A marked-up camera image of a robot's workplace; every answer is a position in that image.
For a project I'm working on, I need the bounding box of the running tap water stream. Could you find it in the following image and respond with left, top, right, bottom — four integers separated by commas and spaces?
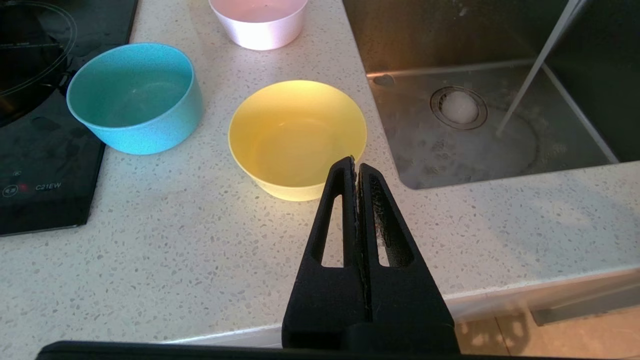
496, 0, 588, 138

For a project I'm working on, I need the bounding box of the stainless steel sink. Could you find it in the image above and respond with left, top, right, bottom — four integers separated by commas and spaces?
342, 0, 640, 191

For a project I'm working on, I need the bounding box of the round metal sink drain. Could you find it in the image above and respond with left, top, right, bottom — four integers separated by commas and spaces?
430, 86, 489, 131

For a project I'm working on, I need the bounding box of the black glass cooktop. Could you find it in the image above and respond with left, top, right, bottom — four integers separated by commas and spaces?
0, 0, 139, 237

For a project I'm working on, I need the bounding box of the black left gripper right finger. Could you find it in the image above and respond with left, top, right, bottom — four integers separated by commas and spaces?
356, 162, 461, 351

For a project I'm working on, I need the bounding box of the white glossy base cabinet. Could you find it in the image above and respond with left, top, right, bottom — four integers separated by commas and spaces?
170, 267, 640, 346

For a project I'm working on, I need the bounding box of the blue plastic bowl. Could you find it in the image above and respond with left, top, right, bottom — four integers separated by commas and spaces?
66, 42, 205, 156

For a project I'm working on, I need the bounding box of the pink plastic bowl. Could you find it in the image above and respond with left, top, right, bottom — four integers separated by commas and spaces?
208, 0, 309, 51

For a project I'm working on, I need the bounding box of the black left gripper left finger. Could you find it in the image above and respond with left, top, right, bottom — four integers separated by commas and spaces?
281, 156, 372, 349

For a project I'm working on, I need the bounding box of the yellow plastic bowl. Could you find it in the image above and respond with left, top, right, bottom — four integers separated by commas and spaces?
228, 80, 368, 202

